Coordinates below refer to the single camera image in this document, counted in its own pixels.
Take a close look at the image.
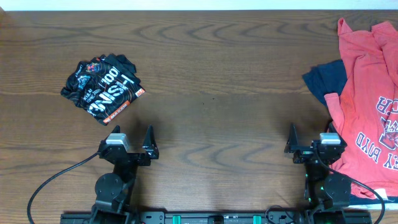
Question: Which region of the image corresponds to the folded black printed jersey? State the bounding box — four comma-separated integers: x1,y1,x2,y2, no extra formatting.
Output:
60,54,146,126

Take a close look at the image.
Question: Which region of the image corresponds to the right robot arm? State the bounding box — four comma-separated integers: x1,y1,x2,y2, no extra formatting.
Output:
284,124,351,223

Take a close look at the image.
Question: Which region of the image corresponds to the navy blue shirt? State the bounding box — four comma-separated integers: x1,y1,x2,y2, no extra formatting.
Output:
302,60,348,107

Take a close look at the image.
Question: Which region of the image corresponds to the red printed t-shirt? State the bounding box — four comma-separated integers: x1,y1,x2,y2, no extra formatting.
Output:
324,18,397,197

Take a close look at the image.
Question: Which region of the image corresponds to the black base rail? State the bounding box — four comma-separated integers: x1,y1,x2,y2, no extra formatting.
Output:
60,210,372,224

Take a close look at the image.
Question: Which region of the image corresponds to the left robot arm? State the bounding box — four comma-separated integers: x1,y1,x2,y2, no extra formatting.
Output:
89,125,159,223

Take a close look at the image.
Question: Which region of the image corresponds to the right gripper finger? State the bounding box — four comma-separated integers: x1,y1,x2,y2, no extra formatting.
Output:
285,123,298,149
328,122,341,137

